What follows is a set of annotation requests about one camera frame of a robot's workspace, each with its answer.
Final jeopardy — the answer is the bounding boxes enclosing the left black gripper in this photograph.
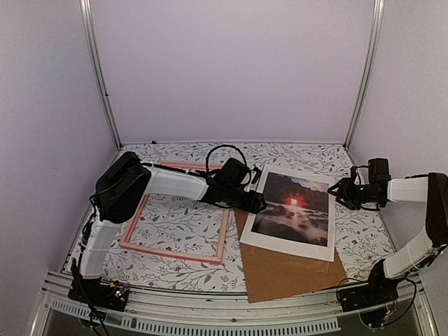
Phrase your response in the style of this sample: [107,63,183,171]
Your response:
[224,186,267,216]

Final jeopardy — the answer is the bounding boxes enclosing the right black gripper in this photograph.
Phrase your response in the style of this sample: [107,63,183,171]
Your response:
[327,178,377,211]

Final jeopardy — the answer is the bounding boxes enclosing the landscape sunset photo print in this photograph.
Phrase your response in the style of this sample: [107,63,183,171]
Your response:
[251,172,329,246]

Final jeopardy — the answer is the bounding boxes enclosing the white photo mat board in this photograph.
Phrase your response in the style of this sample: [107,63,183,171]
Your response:
[239,164,336,262]

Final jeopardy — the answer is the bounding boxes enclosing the pink wooden picture frame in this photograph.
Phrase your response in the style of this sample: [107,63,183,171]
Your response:
[119,161,232,266]

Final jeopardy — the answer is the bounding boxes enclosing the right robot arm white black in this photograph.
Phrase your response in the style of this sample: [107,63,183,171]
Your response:
[328,168,447,305]

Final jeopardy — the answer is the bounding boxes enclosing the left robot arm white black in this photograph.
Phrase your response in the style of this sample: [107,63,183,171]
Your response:
[76,151,267,304]

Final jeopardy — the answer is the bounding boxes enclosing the brown cardboard backing board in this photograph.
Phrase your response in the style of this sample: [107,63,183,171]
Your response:
[233,206,349,304]

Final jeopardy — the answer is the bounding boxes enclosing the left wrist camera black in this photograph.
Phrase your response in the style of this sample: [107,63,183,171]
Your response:
[220,157,251,186]

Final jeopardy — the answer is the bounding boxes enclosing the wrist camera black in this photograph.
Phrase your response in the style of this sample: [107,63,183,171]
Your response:
[367,158,391,184]
[220,157,251,186]

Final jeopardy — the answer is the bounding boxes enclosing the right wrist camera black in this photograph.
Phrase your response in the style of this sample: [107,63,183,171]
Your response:
[367,158,391,184]

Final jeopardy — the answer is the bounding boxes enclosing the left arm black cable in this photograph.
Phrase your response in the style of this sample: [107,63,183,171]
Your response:
[204,143,248,183]

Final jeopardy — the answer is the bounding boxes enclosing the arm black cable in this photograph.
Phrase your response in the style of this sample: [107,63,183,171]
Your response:
[335,276,417,309]
[204,143,248,183]

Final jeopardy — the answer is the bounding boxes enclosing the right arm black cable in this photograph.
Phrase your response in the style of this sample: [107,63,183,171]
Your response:
[335,276,417,309]

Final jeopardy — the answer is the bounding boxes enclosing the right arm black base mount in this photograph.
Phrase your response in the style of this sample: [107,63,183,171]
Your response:
[336,279,399,328]

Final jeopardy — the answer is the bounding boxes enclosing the aluminium front rail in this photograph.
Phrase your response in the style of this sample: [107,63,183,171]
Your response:
[30,272,439,335]

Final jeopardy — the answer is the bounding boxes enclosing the right aluminium corner post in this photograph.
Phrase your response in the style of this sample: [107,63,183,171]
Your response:
[344,0,385,151]

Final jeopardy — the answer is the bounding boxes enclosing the aluminium corner post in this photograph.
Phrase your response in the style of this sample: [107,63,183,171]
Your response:
[344,0,385,151]
[79,0,123,149]

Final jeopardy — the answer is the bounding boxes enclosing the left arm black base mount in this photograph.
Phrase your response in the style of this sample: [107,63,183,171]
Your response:
[68,274,129,312]

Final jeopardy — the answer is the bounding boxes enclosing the left aluminium corner post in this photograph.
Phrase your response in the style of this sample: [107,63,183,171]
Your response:
[79,0,123,149]

